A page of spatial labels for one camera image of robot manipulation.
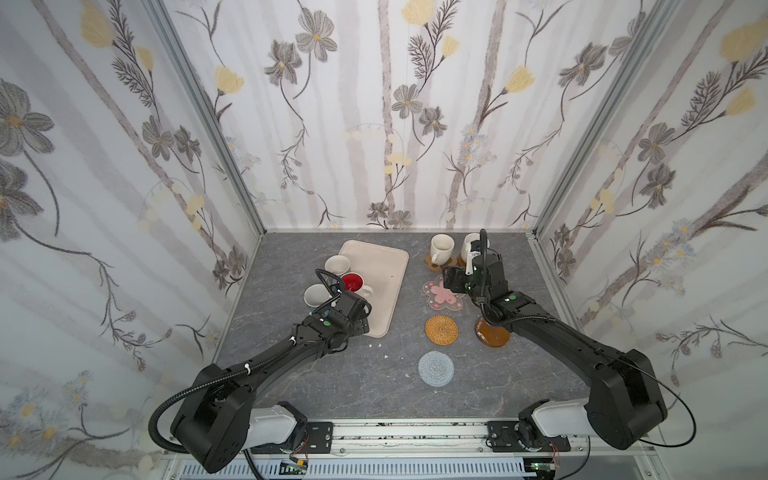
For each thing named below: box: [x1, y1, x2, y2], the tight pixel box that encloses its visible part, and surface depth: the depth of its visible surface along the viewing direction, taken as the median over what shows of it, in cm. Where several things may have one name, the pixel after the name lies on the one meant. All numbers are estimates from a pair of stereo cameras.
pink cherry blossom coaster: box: [422, 275, 464, 311], surface depth 103 cm
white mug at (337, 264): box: [324, 255, 351, 276], surface depth 103 cm
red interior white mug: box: [340, 271, 373, 296], surface depth 98 cm
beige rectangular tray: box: [339, 240, 410, 339], surface depth 109 cm
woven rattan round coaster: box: [425, 314, 459, 346], surface depth 95 cm
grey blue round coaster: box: [418, 350, 455, 387], surface depth 87 cm
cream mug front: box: [430, 233, 455, 266], surface depth 106 cm
